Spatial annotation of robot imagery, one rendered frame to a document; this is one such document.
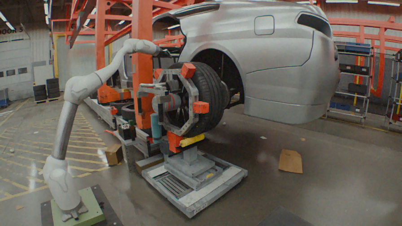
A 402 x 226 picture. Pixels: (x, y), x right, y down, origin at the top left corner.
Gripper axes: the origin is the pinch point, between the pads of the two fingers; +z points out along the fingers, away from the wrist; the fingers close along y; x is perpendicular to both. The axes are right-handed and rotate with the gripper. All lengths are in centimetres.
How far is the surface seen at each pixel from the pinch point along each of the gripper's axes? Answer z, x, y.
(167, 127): -4, -61, -21
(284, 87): -4, -60, 82
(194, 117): -18, -61, 14
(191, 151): 12, -90, -13
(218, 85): -2, -42, 35
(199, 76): -14.7, -33.4, 26.8
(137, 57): -9.7, 10.5, -28.3
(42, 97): 154, 255, -783
